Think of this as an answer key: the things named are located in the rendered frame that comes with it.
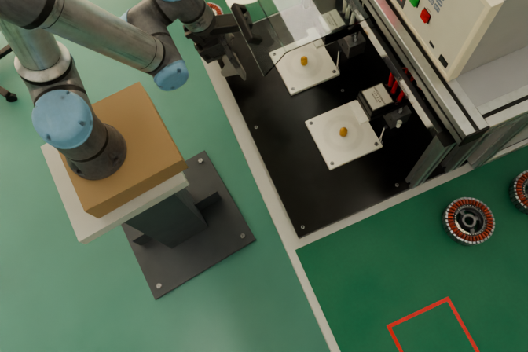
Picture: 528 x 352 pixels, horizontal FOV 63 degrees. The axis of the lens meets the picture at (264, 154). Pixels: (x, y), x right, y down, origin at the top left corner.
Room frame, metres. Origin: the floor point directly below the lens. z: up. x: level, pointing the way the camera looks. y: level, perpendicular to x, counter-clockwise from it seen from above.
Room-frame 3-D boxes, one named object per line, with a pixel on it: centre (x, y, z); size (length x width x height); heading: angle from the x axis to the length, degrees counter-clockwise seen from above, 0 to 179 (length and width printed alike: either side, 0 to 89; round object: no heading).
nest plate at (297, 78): (0.66, -0.17, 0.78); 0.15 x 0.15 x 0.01; 10
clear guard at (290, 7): (0.66, -0.18, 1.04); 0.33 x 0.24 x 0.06; 100
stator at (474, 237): (0.13, -0.44, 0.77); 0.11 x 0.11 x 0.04
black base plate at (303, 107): (0.55, -0.21, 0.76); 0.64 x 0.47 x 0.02; 10
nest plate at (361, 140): (0.43, -0.21, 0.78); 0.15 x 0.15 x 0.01; 10
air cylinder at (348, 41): (0.69, -0.32, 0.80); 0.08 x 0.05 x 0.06; 10
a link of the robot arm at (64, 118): (0.53, 0.41, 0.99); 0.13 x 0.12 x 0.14; 14
